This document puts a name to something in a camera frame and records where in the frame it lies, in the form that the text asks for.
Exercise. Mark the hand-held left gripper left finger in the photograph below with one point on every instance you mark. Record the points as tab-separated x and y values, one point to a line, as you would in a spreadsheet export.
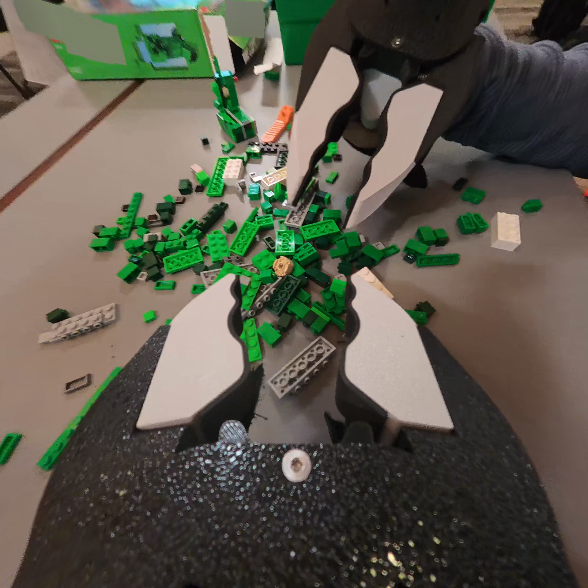
197	363

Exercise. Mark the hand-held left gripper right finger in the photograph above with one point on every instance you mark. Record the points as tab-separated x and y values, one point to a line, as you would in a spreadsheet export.
395	367

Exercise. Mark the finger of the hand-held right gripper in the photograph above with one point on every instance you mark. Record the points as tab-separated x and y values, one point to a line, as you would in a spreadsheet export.
404	142
321	119

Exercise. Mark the pile of green toy bricks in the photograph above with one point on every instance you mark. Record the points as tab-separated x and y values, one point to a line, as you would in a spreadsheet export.
183	262

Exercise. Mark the orange brick separator tool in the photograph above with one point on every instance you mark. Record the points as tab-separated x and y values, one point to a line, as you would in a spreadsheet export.
278	126

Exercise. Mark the white paper sheet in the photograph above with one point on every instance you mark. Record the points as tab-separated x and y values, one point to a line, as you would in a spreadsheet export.
271	59

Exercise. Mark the green plastic storage bin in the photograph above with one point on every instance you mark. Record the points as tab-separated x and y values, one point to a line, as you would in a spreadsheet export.
294	41

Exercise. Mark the built green brick figure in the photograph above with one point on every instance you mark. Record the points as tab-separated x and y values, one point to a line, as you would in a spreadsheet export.
236	126

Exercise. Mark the grey upturned toy plate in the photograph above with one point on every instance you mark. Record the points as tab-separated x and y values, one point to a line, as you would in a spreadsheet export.
301	367

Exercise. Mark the long grey studded plate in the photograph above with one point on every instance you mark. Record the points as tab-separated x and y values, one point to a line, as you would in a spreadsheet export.
78	324

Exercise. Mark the tan round toy piece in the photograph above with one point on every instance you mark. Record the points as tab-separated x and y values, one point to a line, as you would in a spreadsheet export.
282	266

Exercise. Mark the white chunky toy brick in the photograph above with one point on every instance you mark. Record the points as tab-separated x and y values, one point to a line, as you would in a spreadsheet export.
505	229

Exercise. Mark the green cardboard toy box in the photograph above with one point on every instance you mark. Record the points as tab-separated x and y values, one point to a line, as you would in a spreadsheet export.
124	69

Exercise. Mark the small dark frame piece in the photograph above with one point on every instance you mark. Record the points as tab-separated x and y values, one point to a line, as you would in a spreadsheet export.
78	383

